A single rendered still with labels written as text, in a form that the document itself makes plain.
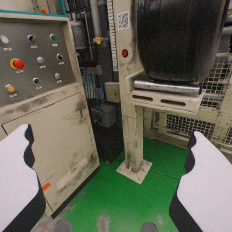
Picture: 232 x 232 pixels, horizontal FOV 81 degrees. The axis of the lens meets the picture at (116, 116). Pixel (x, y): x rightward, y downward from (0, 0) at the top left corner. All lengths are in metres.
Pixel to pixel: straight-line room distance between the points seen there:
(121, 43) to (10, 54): 0.56
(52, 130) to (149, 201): 0.92
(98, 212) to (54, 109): 0.84
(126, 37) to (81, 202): 1.25
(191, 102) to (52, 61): 0.78
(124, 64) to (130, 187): 1.01
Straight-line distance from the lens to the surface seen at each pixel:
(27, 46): 0.87
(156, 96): 0.74
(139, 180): 1.36
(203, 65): 0.64
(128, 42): 0.87
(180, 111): 0.74
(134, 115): 0.99
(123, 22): 0.89
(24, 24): 0.89
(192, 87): 0.71
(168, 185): 1.39
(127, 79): 0.77
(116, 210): 1.26
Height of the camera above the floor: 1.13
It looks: 29 degrees down
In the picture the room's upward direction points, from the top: 6 degrees counter-clockwise
